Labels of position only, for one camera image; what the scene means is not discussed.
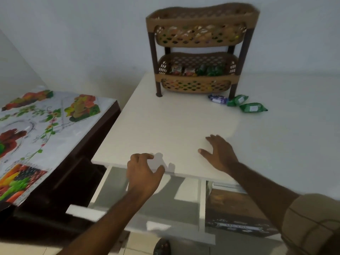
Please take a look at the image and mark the person's left hand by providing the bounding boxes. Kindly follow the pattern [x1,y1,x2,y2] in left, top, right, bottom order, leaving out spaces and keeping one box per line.
[127,153,166,197]

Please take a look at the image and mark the person's right forearm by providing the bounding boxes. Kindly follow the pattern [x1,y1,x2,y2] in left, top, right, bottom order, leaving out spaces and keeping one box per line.
[226,161,301,233]

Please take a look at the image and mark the dark sandal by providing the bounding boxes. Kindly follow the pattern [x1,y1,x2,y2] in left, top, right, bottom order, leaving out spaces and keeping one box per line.
[153,238,171,255]

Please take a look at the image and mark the white table frame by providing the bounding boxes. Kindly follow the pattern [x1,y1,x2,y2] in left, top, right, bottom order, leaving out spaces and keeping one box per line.
[66,165,282,246]

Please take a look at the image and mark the pile of assorted snack packets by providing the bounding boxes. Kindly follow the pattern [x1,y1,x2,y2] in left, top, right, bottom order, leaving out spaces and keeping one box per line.
[156,24,246,43]

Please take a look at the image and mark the dark wooden table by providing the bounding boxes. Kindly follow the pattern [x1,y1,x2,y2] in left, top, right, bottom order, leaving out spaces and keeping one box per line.
[0,100,131,248]

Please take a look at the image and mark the pile of green packets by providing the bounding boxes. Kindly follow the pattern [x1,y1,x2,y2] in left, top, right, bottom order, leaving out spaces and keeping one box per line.
[197,64,225,77]

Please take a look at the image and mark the purple snack packet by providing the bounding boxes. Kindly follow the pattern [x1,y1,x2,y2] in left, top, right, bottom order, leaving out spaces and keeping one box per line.
[208,94,229,105]

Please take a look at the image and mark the brown cardboard box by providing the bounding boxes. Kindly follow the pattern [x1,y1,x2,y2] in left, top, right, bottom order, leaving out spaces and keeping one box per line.
[206,187,280,238]

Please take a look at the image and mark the green snack packet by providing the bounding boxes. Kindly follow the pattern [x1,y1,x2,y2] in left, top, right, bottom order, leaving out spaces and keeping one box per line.
[239,103,268,113]
[227,95,249,107]

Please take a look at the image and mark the person's left forearm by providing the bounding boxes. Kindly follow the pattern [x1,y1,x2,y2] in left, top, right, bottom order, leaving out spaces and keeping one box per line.
[56,187,156,255]

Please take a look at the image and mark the brown two-tier basket rack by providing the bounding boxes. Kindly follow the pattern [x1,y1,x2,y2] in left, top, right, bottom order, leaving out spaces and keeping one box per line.
[146,2,260,100]

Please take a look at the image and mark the beige checked shirt sleeve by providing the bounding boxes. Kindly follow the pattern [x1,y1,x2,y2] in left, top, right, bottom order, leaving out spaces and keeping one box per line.
[281,193,340,255]

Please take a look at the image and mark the person's right hand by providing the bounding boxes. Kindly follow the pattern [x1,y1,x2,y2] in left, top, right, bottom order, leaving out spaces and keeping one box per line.
[198,134,239,175]

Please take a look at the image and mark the fruit print tablecloth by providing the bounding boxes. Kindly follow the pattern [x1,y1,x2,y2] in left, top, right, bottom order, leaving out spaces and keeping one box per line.
[0,86,117,207]

